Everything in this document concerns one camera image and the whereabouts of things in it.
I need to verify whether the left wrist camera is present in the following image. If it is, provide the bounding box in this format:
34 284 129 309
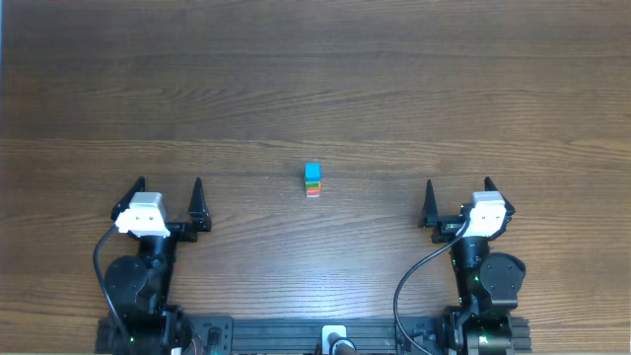
114 191 172 239

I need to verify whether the mounting rail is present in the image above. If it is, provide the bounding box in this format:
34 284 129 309
96 315 533 355

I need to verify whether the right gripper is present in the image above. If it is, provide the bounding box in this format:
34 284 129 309
419 176 517 245

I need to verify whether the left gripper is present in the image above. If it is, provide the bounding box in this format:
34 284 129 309
110 176 214 243

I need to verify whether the black cable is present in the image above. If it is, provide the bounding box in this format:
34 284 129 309
92 225 137 355
392 220 472 355

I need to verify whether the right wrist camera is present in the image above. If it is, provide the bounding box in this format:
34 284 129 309
460 190 508 242

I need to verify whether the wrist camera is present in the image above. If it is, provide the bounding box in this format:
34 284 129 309
114 191 172 239
460 190 508 242

